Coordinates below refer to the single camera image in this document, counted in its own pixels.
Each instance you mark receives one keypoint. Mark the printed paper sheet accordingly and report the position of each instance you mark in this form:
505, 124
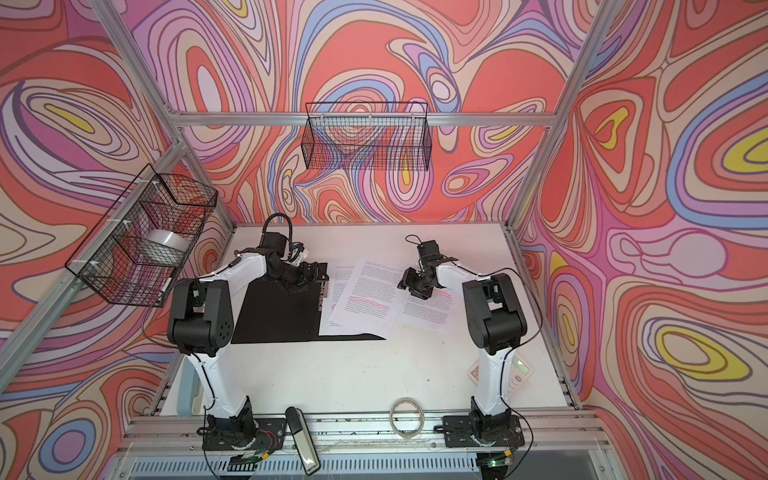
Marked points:
441, 313
369, 303
339, 273

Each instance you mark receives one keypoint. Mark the white pink calculator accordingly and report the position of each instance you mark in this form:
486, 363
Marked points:
517, 373

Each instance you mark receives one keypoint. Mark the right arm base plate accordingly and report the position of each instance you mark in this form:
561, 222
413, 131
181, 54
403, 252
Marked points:
462, 431

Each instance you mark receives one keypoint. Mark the black handheld scanner device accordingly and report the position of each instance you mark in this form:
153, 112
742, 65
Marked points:
303, 441

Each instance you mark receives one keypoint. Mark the black wire basket left wall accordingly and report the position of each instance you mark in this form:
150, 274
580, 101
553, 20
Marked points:
158, 219

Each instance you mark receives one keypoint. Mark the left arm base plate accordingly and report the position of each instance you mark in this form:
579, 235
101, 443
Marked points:
267, 434

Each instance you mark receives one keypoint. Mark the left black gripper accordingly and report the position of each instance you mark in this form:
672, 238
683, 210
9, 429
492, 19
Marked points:
304, 278

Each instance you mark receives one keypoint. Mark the light blue stapler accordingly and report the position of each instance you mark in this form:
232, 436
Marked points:
189, 388

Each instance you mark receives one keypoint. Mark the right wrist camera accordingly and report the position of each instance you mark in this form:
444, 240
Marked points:
428, 250

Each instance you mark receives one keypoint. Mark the white black lever arch folder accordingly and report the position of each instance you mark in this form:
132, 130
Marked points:
272, 313

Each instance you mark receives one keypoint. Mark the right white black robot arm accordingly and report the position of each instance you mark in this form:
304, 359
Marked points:
495, 321

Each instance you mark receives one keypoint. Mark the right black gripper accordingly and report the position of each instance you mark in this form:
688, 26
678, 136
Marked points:
408, 280

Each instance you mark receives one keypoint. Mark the black wire basket wall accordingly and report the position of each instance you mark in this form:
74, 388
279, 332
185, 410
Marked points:
158, 219
367, 135

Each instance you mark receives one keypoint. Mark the black wire basket back wall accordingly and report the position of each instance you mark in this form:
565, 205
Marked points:
367, 135

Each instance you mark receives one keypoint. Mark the printed paper sheet top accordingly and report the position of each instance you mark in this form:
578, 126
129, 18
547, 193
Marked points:
339, 273

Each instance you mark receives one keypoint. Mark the silver tape roll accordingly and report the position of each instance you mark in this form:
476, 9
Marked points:
164, 242

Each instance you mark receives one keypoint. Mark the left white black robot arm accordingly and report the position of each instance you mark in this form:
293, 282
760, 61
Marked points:
202, 321

